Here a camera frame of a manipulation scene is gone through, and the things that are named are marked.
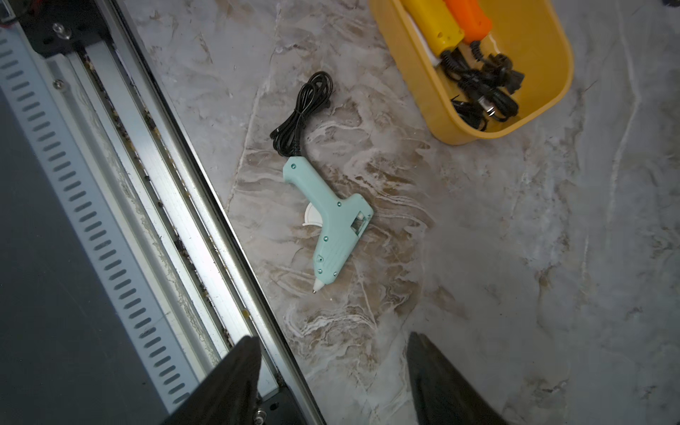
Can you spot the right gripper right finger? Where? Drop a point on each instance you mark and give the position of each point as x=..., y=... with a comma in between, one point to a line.
x=441, y=394

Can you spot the yellow hot glue gun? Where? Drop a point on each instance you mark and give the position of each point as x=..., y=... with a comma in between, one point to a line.
x=479, y=100

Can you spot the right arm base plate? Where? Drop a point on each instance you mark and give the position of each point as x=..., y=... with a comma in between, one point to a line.
x=55, y=27

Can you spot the orange hot glue gun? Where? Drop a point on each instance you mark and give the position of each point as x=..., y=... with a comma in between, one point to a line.
x=476, y=26

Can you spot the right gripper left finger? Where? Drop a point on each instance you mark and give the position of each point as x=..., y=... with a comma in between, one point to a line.
x=228, y=394

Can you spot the white hot glue gun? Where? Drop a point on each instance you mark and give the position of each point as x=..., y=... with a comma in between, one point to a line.
x=434, y=61

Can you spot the mint green hot glue gun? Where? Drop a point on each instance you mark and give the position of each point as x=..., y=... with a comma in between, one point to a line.
x=342, y=220

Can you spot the yellow plastic storage box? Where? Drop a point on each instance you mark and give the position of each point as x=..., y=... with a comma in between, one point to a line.
x=528, y=32

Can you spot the aluminium front rail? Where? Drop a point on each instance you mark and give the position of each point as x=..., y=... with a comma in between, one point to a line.
x=197, y=267

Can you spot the white perforated cable tray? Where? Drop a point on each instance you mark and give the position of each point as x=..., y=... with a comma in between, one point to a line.
x=95, y=221

